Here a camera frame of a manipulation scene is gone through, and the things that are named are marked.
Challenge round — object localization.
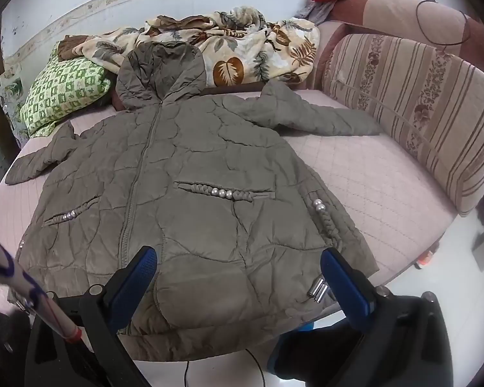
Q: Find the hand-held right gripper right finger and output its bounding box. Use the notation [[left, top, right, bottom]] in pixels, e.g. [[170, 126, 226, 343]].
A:
[[320, 247, 404, 387]]

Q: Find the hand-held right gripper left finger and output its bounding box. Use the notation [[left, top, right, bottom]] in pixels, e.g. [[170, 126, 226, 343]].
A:
[[60, 245, 159, 387]]

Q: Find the olive quilted hooded jacket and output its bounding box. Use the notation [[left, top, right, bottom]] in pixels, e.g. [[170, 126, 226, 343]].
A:
[[5, 42, 384, 361]]

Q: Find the small orange object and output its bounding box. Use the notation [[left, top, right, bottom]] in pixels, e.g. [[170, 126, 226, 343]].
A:
[[415, 250, 434, 270]]

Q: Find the pink quilted sofa cover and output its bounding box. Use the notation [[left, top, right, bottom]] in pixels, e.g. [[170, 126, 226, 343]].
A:
[[0, 86, 456, 315]]

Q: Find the striped floral sofa back cushion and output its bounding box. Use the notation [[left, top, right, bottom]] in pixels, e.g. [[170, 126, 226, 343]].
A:
[[320, 32, 484, 218]]

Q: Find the green white patterned pillow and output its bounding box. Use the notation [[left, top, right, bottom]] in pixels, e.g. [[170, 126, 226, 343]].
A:
[[19, 46, 113, 138]]

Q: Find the leaf print blanket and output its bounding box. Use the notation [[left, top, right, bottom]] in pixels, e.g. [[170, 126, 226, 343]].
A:
[[57, 6, 321, 87]]

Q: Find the grey cloth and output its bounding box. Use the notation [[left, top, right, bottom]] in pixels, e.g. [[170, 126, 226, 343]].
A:
[[294, 0, 339, 25]]

